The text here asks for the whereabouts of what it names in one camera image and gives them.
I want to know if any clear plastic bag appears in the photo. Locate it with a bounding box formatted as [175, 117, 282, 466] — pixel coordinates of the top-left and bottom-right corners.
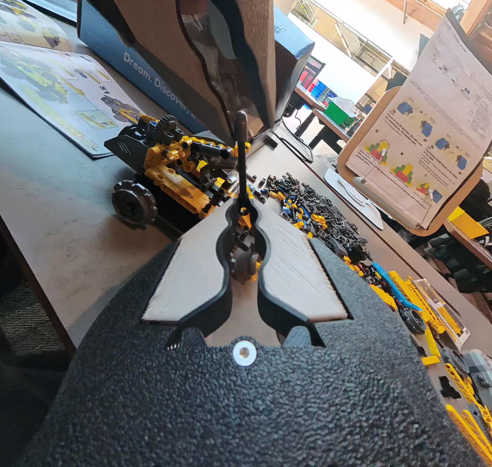
[180, 12, 270, 137]

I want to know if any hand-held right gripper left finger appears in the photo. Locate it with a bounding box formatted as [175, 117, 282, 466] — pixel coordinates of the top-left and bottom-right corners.
[141, 198, 236, 338]

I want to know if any grey motor block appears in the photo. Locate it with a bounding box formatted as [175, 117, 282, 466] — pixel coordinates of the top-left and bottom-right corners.
[461, 350, 492, 398]

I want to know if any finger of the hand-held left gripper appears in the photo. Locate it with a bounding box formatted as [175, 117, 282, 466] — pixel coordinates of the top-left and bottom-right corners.
[200, 0, 276, 126]
[99, 0, 236, 144]

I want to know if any blue curved building piece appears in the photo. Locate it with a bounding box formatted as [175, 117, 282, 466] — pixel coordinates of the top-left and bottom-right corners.
[372, 263, 422, 311]

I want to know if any grey desk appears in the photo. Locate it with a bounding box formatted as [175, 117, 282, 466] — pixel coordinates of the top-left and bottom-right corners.
[0, 14, 492, 467]

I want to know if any stack of blue bins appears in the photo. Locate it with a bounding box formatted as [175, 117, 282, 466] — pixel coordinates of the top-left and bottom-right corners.
[300, 77, 331, 103]

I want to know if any blue cardboard kit box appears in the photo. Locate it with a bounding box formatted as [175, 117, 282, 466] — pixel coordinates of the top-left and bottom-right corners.
[77, 0, 316, 149]

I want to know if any printed instruction sheet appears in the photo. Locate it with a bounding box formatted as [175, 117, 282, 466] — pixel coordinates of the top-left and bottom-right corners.
[346, 12, 492, 229]

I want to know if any yellow building-block toy vehicle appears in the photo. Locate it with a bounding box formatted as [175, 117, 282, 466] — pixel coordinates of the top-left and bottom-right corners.
[104, 114, 256, 241]

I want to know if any black cable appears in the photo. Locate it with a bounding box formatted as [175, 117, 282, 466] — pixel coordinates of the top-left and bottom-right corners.
[279, 137, 315, 164]

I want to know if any group of long yellow beams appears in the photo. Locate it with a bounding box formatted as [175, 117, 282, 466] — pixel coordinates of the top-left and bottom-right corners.
[344, 258, 492, 465]

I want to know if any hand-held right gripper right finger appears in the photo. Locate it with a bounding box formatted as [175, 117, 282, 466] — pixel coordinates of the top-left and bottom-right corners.
[250, 199, 353, 341]

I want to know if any green storage bin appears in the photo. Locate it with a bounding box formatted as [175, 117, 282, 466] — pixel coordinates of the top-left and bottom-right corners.
[324, 101, 357, 129]

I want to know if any open instruction booklet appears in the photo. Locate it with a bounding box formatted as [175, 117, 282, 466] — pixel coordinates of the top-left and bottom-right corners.
[0, 0, 154, 160]

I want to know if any yellow sticker sheet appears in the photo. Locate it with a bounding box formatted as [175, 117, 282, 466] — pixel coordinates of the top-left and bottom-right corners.
[414, 278, 470, 342]

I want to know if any black axle rod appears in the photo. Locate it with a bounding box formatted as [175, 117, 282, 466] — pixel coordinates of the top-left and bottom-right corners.
[233, 110, 255, 216]

